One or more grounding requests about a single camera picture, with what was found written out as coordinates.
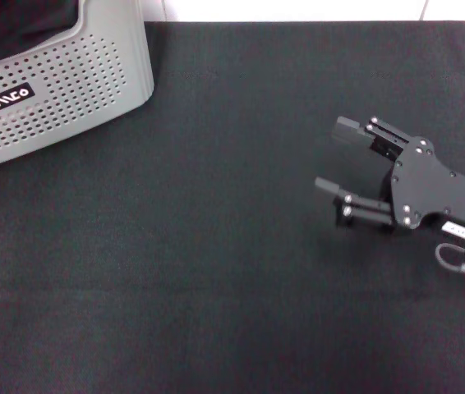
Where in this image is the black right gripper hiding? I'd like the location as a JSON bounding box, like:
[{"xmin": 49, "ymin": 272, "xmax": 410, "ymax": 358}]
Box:
[{"xmin": 314, "ymin": 116, "xmax": 465, "ymax": 244}]

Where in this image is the black tablecloth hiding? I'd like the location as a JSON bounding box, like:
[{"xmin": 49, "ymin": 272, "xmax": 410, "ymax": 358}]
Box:
[{"xmin": 0, "ymin": 20, "xmax": 465, "ymax": 394}]

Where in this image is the grey perforated storage box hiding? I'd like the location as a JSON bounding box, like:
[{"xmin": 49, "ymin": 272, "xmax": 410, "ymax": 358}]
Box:
[{"xmin": 0, "ymin": 0, "xmax": 155, "ymax": 174}]

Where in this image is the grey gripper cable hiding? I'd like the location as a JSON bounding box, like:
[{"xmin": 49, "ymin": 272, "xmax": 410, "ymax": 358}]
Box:
[{"xmin": 435, "ymin": 241, "xmax": 465, "ymax": 273}]

